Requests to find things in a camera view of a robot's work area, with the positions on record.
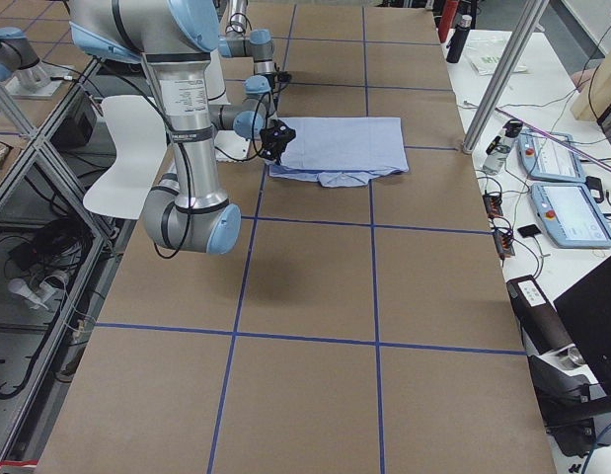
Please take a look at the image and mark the light blue striped shirt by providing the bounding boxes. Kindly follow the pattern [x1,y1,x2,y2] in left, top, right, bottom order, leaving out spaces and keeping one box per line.
[268,117,409,188]

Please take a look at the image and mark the lower teach pendant tablet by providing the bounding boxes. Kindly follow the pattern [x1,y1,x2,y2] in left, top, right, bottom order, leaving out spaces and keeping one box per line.
[530,183,611,249]

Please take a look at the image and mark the small orange circuit board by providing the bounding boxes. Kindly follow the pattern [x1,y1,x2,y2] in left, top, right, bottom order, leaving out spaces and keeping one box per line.
[483,194,503,218]

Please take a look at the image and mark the white paper green print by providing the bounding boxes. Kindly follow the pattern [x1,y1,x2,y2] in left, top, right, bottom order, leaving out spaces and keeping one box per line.
[464,38,507,76]

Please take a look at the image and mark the black water bottle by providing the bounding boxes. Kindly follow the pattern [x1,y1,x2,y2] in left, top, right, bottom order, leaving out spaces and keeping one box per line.
[446,15,473,63]

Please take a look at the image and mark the black monitor screen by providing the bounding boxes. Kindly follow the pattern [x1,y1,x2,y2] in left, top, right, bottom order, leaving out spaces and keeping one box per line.
[554,256,611,394]

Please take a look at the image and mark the teach pendant tablet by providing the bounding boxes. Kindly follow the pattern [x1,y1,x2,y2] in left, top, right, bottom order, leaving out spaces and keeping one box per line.
[516,129,586,184]
[530,183,611,249]

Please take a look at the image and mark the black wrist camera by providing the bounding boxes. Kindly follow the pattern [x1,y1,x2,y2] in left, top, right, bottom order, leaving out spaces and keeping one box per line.
[275,71,292,85]
[260,119,296,165]

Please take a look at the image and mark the red cylinder bottle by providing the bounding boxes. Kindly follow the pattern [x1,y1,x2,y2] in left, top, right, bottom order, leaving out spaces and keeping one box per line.
[437,0,459,43]

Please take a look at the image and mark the metal rod stand green tip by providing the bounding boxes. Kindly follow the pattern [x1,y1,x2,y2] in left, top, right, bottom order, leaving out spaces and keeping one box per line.
[495,107,611,174]

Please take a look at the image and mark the black brown device box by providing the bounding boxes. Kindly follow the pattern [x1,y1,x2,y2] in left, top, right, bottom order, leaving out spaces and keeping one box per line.
[506,276,573,355]

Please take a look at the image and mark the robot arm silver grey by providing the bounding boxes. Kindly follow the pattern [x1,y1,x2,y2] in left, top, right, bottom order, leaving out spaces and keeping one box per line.
[70,1,241,255]
[218,0,278,87]

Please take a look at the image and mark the white pedestal column with base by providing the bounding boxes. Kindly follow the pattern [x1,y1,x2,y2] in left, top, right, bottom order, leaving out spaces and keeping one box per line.
[205,50,250,162]

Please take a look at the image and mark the white plastic chair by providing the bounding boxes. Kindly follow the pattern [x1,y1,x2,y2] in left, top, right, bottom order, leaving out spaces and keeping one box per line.
[83,95,167,219]

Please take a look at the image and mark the upper teach pendant tablet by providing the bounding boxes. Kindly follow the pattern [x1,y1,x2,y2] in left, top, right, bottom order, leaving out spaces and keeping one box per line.
[516,129,586,184]

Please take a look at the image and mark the aluminium frame post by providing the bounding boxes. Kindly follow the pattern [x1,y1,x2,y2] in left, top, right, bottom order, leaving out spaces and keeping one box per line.
[462,0,549,154]

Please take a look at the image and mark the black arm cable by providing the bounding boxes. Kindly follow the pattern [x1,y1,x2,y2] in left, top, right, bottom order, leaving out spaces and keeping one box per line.
[67,58,281,261]

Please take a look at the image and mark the clear plastic bottle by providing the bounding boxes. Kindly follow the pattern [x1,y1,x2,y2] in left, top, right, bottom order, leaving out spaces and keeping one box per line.
[482,118,523,176]

